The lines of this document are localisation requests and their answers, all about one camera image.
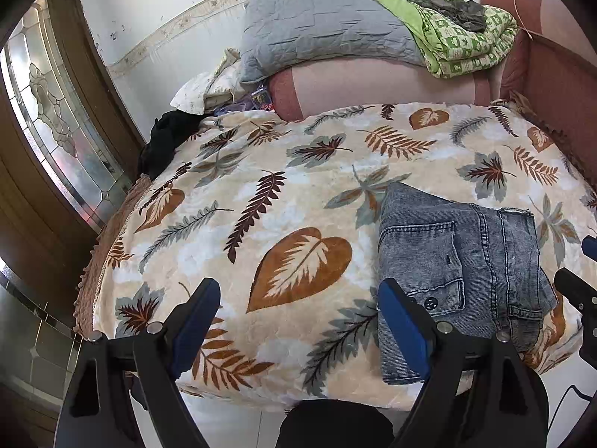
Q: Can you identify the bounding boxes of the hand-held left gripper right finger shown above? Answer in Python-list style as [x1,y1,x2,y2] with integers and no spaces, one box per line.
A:
[378,279,548,448]

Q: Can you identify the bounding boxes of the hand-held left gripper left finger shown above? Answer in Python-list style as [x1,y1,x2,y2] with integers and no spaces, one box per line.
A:
[55,277,222,448]

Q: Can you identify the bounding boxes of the blue denim pants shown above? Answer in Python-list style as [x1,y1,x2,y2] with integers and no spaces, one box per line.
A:
[377,182,558,386]

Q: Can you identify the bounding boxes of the person's black clothing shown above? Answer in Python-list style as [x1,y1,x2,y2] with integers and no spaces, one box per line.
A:
[275,399,397,448]

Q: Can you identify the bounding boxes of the leaf printed blanket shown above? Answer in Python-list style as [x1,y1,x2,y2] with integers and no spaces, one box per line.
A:
[75,103,597,411]

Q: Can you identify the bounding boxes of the black cloth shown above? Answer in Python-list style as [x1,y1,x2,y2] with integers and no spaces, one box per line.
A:
[137,109,215,180]

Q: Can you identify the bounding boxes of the cream white cloth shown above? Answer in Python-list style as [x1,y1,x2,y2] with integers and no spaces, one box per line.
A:
[170,47,243,115]

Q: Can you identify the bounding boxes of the purple printed item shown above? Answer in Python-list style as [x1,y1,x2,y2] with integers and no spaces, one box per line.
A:
[212,85,276,117]

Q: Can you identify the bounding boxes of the green patterned folded quilt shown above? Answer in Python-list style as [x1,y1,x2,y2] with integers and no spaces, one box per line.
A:
[374,0,519,79]

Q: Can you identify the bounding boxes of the red and pink sofa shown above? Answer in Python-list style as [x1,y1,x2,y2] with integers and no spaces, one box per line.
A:
[268,0,597,169]

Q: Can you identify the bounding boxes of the wooden door with glass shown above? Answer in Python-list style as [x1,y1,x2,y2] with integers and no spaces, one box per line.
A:
[0,0,147,430]

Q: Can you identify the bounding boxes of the dark olive garment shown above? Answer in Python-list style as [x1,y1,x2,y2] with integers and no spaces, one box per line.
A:
[406,0,487,31]

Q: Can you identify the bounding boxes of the grey quilted pillow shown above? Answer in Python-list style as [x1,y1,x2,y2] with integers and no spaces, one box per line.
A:
[239,0,427,85]

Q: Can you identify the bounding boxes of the black cable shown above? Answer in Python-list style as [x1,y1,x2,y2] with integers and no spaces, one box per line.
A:
[557,384,591,404]

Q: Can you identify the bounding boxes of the tan string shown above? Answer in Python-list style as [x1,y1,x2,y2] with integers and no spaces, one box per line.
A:
[513,0,539,38]

